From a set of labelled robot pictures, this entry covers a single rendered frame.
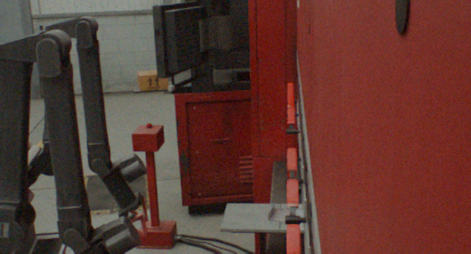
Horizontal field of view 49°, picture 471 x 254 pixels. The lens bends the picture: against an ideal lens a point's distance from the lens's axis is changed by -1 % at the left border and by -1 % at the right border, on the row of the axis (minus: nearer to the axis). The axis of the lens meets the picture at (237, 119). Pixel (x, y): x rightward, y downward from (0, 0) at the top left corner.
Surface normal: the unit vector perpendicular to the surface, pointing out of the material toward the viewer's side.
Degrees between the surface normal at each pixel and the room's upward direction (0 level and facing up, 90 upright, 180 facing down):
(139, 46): 90
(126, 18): 90
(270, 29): 90
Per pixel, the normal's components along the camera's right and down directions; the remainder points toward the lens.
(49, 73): 0.14, 0.25
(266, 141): -0.09, 0.26
